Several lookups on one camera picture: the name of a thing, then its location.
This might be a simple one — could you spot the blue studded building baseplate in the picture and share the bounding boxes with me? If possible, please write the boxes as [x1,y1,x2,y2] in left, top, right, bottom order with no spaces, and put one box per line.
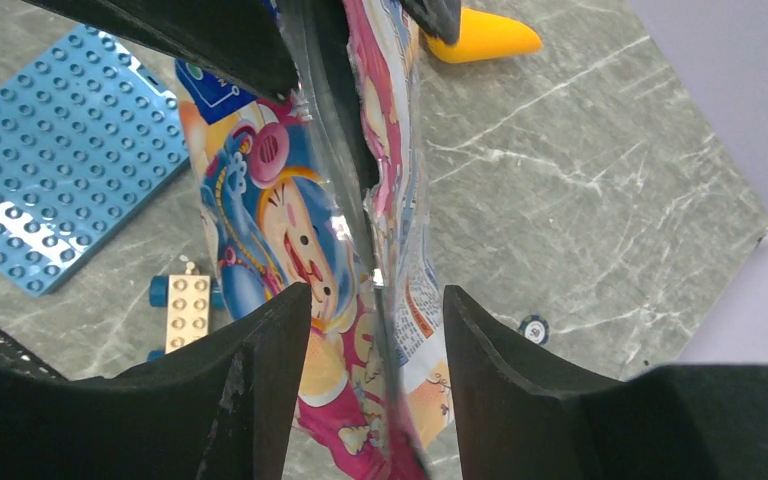
[0,25,189,297]

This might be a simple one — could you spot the pink pet food bag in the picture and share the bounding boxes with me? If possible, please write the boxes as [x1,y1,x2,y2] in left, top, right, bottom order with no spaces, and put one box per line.
[175,1,453,479]

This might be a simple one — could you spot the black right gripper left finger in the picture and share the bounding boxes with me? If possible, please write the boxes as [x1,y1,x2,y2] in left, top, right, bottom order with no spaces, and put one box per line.
[0,283,311,479]

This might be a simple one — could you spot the yellow plastic scoop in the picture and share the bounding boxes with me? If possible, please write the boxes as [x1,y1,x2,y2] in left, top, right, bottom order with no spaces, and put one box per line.
[424,7,542,64]

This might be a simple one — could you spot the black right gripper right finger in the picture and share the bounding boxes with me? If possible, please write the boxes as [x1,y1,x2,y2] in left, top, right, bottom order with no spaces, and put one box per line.
[443,286,768,479]

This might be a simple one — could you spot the dark poker chip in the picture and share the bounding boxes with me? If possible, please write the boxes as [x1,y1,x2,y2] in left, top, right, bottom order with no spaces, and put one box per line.
[517,314,550,345]

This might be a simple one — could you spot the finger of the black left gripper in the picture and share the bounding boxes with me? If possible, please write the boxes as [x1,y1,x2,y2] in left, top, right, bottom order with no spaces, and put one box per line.
[29,0,299,101]
[400,0,462,45]

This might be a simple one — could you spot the beige toy car blue wheels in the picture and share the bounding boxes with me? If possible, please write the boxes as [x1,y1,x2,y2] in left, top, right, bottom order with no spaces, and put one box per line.
[146,259,224,361]

